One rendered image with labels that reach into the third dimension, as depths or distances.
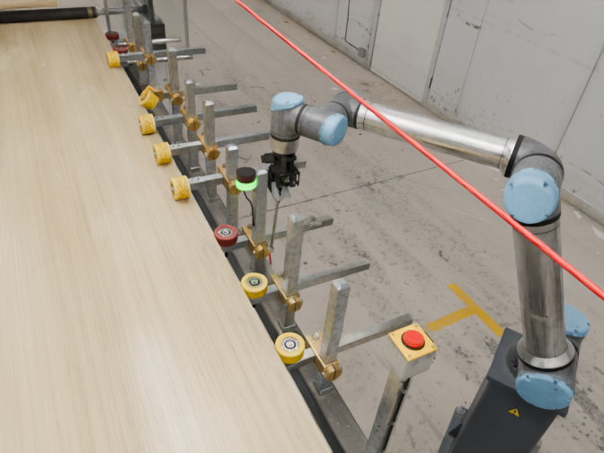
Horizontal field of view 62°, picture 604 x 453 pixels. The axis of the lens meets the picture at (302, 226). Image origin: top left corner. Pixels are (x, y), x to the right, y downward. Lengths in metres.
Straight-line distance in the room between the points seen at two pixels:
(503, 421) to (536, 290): 0.71
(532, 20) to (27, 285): 3.57
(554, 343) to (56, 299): 1.37
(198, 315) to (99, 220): 0.55
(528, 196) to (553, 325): 0.40
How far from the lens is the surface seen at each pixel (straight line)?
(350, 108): 1.51
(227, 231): 1.70
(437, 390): 2.53
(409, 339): 1.02
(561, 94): 4.03
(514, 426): 2.03
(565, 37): 4.00
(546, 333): 1.54
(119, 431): 1.28
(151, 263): 1.62
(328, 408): 1.53
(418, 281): 2.98
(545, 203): 1.29
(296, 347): 1.38
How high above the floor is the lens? 1.99
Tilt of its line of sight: 39 degrees down
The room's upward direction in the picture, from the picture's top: 6 degrees clockwise
